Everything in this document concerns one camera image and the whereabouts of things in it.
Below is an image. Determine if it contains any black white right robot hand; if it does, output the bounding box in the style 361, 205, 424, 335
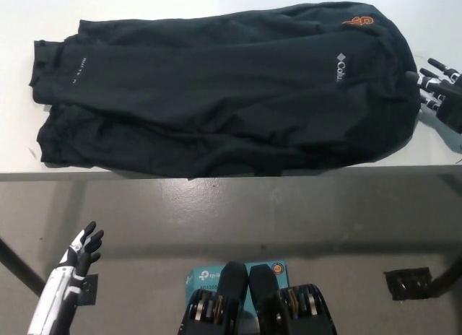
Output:
404, 58, 462, 132

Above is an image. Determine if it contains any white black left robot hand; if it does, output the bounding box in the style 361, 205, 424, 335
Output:
27, 221, 105, 335

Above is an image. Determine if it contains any black Columbia jacket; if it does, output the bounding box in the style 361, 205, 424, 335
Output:
28, 1, 422, 180

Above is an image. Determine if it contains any teal tp-link cardboard box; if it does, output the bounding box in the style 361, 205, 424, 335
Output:
186, 261, 289, 321

